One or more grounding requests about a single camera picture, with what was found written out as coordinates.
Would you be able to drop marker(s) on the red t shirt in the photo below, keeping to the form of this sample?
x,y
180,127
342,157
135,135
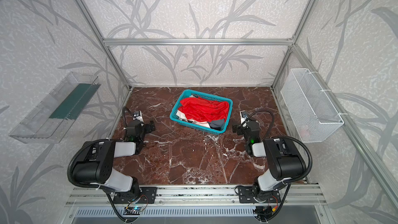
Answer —
x,y
203,110

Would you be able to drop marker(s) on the teal plastic laundry basket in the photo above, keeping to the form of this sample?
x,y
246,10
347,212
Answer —
x,y
178,116

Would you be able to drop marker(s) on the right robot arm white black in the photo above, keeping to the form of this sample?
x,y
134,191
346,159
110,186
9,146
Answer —
x,y
288,159

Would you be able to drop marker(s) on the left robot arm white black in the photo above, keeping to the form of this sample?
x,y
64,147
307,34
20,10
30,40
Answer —
x,y
93,165

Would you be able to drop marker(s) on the white t shirt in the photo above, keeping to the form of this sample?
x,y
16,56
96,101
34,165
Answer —
x,y
201,124

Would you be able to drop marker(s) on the grey t shirt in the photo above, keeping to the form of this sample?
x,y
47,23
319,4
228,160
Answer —
x,y
217,124

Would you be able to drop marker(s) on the green circuit board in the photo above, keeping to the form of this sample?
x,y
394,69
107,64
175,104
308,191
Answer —
x,y
132,211

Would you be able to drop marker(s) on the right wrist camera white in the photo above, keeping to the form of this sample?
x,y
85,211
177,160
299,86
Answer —
x,y
243,116

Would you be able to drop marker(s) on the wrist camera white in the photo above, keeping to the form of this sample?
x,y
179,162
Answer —
x,y
243,116
137,115

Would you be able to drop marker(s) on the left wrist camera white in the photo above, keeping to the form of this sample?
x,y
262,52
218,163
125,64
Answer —
x,y
137,115

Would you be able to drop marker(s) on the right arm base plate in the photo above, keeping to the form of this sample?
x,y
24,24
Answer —
x,y
253,194

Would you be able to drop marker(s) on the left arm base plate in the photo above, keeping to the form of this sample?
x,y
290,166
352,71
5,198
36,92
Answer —
x,y
146,195

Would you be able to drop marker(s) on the white wire mesh basket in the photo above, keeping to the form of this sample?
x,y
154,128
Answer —
x,y
312,112

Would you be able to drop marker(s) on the clear acrylic wall shelf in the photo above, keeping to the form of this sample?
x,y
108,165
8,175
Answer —
x,y
52,118

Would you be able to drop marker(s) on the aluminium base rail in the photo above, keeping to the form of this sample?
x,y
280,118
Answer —
x,y
198,195

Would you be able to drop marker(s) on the aluminium frame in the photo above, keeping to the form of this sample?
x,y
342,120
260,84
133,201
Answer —
x,y
380,172

